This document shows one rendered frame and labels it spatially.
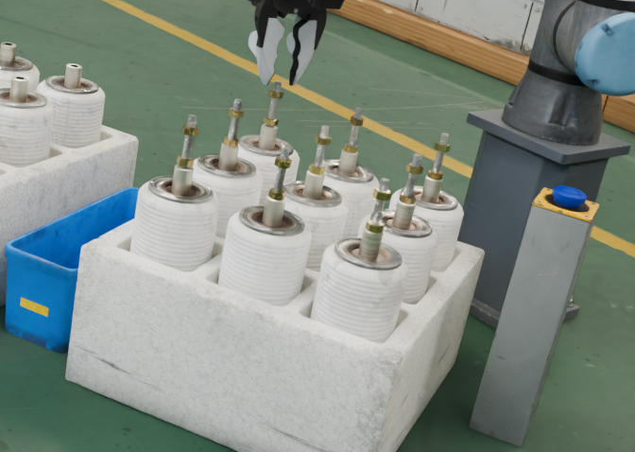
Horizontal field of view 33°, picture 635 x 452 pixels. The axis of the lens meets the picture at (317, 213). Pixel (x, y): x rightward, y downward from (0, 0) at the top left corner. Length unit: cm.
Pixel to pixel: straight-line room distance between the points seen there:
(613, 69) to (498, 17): 202
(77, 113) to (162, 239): 38
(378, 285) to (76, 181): 54
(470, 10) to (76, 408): 250
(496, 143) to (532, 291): 39
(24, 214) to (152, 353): 30
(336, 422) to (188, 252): 26
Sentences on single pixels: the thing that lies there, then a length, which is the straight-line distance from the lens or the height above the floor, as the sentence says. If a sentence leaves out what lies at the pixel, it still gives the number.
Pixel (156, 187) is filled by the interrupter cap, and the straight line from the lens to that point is 124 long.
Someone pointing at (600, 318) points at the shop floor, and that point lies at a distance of 183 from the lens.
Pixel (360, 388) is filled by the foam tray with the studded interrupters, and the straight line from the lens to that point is 114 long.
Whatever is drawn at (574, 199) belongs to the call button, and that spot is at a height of 33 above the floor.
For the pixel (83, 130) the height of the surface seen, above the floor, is 20.
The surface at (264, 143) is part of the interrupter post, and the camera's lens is 144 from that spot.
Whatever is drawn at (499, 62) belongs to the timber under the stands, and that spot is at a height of 5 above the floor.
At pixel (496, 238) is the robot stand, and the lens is 166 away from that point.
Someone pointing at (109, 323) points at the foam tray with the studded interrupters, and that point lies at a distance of 126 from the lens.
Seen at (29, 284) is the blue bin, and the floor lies 8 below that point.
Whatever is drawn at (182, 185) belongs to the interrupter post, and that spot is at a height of 26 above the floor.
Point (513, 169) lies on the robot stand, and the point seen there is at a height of 24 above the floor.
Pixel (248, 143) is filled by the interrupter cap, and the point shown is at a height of 25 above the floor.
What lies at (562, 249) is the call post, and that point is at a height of 27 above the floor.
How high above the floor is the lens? 70
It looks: 21 degrees down
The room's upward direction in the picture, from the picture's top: 12 degrees clockwise
